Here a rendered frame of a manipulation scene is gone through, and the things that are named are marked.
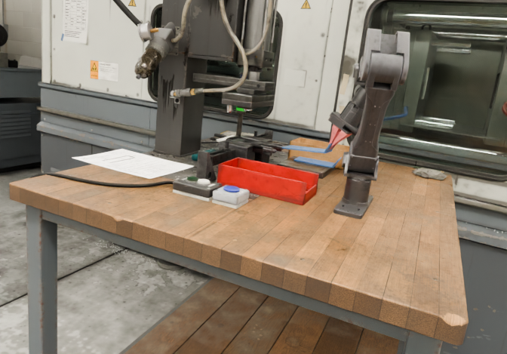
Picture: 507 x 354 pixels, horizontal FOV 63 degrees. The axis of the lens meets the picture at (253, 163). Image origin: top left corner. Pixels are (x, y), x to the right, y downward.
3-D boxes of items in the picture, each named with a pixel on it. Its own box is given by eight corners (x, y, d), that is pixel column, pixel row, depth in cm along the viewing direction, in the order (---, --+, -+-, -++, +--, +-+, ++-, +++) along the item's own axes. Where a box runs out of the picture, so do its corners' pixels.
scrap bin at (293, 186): (302, 205, 104) (306, 183, 102) (216, 185, 113) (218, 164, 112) (316, 194, 115) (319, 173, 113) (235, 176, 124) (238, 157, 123)
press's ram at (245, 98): (253, 118, 122) (264, 13, 115) (179, 106, 132) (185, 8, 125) (275, 114, 138) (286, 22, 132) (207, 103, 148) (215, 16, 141)
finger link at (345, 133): (320, 139, 129) (337, 114, 125) (339, 152, 126) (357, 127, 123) (313, 140, 123) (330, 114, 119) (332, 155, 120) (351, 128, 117)
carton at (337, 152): (353, 174, 146) (357, 152, 144) (287, 161, 156) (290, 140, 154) (359, 167, 158) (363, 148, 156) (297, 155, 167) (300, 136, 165)
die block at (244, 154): (244, 174, 127) (247, 150, 125) (216, 167, 131) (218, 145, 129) (268, 163, 145) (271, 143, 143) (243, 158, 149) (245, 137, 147)
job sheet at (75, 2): (59, 41, 256) (59, -17, 248) (60, 41, 257) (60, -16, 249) (88, 44, 245) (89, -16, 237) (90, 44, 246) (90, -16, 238)
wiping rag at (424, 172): (410, 178, 151) (448, 182, 146) (410, 170, 150) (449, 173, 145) (411, 170, 163) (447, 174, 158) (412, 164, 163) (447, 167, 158)
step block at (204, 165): (204, 184, 112) (207, 152, 110) (195, 182, 113) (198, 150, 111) (216, 180, 118) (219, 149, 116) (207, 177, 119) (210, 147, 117)
